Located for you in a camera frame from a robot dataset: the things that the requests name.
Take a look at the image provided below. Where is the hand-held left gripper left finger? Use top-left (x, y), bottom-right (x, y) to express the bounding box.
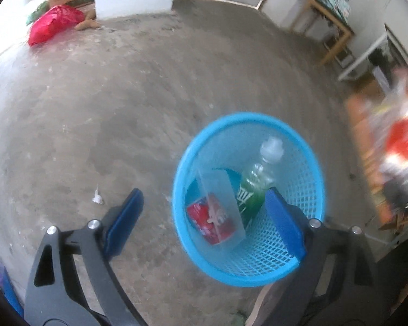
top-left (24, 188), bottom-right (147, 326)

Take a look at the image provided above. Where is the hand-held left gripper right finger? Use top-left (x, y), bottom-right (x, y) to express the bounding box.
top-left (246, 187), bottom-right (405, 326)

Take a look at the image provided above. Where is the blue plastic mesh basket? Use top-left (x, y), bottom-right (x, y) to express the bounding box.
top-left (172, 112), bottom-right (326, 287)

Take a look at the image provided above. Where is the green plastic bottle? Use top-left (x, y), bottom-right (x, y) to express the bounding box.
top-left (236, 136), bottom-right (285, 231)

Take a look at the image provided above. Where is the clear plastic container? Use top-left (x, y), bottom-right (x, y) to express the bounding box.
top-left (194, 169), bottom-right (246, 249)

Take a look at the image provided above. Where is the red drink can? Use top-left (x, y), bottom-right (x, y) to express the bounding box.
top-left (186, 195), bottom-right (239, 245)

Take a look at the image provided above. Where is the blue purple object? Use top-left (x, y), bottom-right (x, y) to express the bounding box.
top-left (0, 261), bottom-right (24, 316)

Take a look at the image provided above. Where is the red and white bag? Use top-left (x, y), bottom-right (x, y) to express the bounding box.
top-left (370, 71), bottom-right (408, 177)

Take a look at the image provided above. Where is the wooden table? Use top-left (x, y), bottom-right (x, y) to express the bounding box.
top-left (290, 0), bottom-right (355, 67)

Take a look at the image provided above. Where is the brown lump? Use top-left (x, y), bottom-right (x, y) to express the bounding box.
top-left (75, 18), bottom-right (101, 31)

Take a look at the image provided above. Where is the red plastic bag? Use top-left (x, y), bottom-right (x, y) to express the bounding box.
top-left (28, 5), bottom-right (85, 46)

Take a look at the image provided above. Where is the green vegetable bag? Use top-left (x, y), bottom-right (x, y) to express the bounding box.
top-left (26, 2), bottom-right (50, 25)

